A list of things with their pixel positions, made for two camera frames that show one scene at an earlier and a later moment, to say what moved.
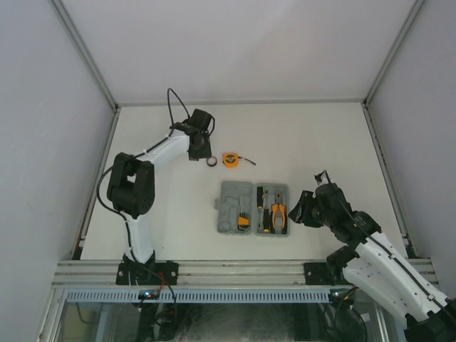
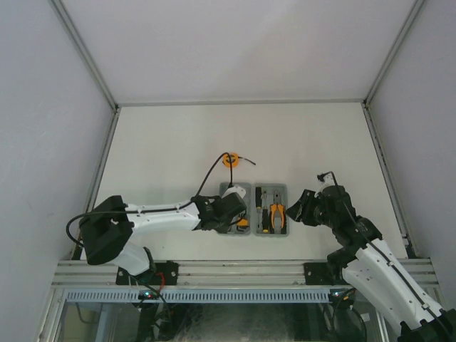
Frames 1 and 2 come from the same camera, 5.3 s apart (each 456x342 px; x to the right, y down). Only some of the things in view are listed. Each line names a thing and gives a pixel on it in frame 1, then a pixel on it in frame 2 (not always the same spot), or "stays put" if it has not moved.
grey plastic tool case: x=244 y=209 stays put
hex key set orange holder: x=243 y=221 stays put
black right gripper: x=306 y=200 stays put
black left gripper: x=205 y=153 → x=222 y=229
